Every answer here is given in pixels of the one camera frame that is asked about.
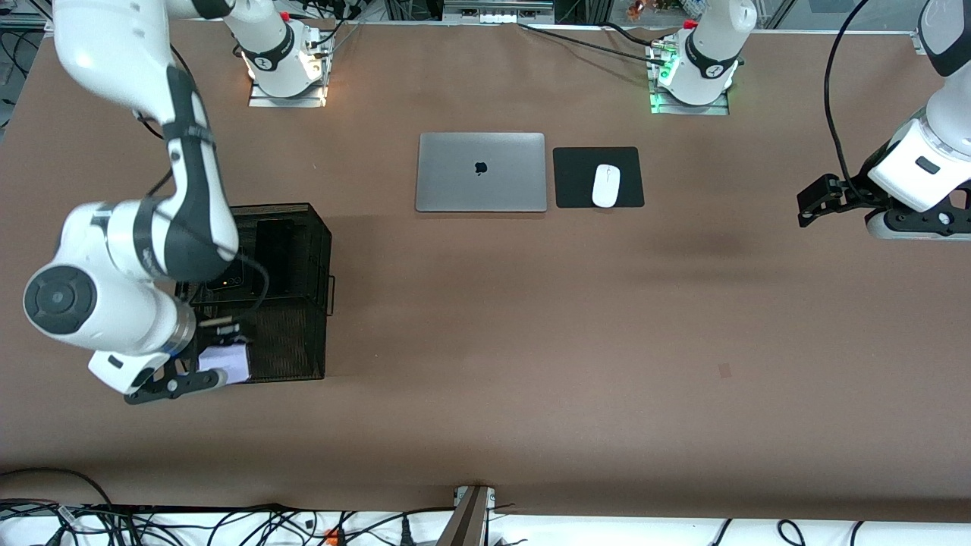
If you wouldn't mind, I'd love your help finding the lavender flip phone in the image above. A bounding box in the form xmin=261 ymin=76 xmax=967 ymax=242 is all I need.
xmin=198 ymin=345 xmax=250 ymax=383

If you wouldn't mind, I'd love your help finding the small black flip phone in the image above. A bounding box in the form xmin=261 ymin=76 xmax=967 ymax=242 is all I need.
xmin=205 ymin=260 xmax=245 ymax=293

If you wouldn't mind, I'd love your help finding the long black smartphone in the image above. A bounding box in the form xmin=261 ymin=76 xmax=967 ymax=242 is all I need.
xmin=256 ymin=218 xmax=294 ymax=297

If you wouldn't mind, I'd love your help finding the black power strip bar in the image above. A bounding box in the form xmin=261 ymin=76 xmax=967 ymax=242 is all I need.
xmin=91 ymin=503 xmax=283 ymax=517

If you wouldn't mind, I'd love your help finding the white computer mouse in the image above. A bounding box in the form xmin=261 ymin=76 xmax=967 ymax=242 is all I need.
xmin=592 ymin=164 xmax=621 ymax=209

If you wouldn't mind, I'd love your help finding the black mouse pad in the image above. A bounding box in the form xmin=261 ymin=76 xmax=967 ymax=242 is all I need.
xmin=552 ymin=146 xmax=646 ymax=209

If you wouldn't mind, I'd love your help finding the silver closed laptop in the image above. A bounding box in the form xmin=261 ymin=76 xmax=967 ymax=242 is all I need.
xmin=415 ymin=132 xmax=548 ymax=213

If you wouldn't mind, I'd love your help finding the grey power strip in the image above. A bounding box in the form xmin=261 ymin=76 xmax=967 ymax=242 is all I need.
xmin=443 ymin=0 xmax=556 ymax=24

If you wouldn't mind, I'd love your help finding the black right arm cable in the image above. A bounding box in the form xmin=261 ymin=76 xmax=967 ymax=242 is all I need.
xmin=135 ymin=112 xmax=271 ymax=313

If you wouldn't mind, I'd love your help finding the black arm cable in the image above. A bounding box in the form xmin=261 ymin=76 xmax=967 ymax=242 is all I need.
xmin=135 ymin=112 xmax=271 ymax=313
xmin=823 ymin=0 xmax=873 ymax=207

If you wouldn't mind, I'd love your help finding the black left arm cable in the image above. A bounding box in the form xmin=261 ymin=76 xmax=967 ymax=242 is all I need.
xmin=823 ymin=0 xmax=873 ymax=207

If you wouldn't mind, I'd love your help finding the black wire mesh basket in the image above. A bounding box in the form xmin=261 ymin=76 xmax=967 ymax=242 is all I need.
xmin=174 ymin=202 xmax=336 ymax=385

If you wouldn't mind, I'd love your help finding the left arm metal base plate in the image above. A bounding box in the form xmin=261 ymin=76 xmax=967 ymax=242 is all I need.
xmin=651 ymin=45 xmax=731 ymax=116

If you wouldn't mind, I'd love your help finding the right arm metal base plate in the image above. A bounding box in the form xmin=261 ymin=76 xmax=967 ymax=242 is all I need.
xmin=249 ymin=30 xmax=328 ymax=108

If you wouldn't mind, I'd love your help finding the black cable on table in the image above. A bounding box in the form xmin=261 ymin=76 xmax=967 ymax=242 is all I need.
xmin=518 ymin=23 xmax=656 ymax=61

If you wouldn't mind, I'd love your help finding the grey metal camera mount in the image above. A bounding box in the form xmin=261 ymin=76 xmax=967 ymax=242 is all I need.
xmin=436 ymin=485 xmax=498 ymax=546

